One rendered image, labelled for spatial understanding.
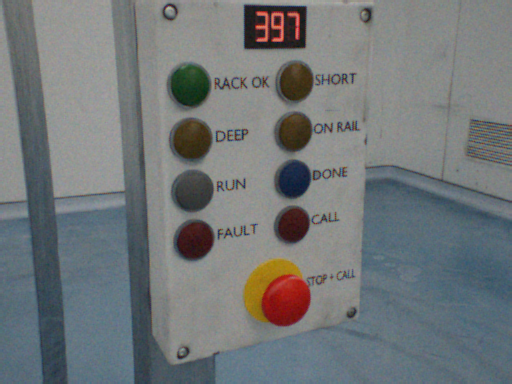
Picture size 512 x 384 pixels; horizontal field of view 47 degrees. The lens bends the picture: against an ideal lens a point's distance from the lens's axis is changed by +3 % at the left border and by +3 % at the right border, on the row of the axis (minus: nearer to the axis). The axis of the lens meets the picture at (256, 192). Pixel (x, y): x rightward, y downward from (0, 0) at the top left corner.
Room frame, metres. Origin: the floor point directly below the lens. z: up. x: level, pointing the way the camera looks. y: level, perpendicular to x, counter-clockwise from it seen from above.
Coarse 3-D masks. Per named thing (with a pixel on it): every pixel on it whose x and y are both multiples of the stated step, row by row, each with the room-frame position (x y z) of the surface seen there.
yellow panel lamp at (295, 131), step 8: (288, 120) 0.42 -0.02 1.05; (296, 120) 0.42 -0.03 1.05; (304, 120) 0.42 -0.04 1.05; (280, 128) 0.42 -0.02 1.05; (288, 128) 0.41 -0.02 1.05; (296, 128) 0.42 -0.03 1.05; (304, 128) 0.42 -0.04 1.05; (280, 136) 0.41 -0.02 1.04; (288, 136) 0.41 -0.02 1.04; (296, 136) 0.42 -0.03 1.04; (304, 136) 0.42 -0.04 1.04; (288, 144) 0.42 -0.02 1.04; (296, 144) 0.42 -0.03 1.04; (304, 144) 0.42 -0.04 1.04
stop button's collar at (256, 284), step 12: (264, 264) 0.41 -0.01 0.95; (276, 264) 0.42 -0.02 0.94; (288, 264) 0.42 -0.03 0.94; (252, 276) 0.41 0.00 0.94; (264, 276) 0.41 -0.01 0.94; (276, 276) 0.42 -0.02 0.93; (300, 276) 0.43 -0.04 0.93; (324, 276) 0.44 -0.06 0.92; (336, 276) 0.44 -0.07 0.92; (348, 276) 0.45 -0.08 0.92; (252, 288) 0.41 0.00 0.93; (264, 288) 0.41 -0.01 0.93; (252, 300) 0.41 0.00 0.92; (252, 312) 0.41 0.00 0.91
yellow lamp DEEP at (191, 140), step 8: (192, 120) 0.39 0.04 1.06; (184, 128) 0.38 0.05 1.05; (192, 128) 0.38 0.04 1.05; (200, 128) 0.39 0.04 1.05; (176, 136) 0.38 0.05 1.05; (184, 136) 0.38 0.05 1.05; (192, 136) 0.38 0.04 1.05; (200, 136) 0.38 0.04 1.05; (208, 136) 0.39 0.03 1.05; (176, 144) 0.38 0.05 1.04; (184, 144) 0.38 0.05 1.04; (192, 144) 0.38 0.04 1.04; (200, 144) 0.38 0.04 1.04; (208, 144) 0.39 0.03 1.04; (184, 152) 0.38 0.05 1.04; (192, 152) 0.38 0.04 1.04; (200, 152) 0.39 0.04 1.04
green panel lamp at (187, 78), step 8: (176, 72) 0.38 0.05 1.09; (184, 72) 0.38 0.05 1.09; (192, 72) 0.38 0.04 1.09; (200, 72) 0.39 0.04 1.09; (176, 80) 0.38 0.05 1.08; (184, 80) 0.38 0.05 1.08; (192, 80) 0.38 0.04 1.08; (200, 80) 0.39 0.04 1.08; (208, 80) 0.39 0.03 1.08; (176, 88) 0.38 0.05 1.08; (184, 88) 0.38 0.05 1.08; (192, 88) 0.38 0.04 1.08; (200, 88) 0.39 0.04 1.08; (208, 88) 0.39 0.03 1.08; (176, 96) 0.38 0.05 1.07; (184, 96) 0.38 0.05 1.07; (192, 96) 0.38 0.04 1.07; (200, 96) 0.39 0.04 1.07; (184, 104) 0.38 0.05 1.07; (192, 104) 0.38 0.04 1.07
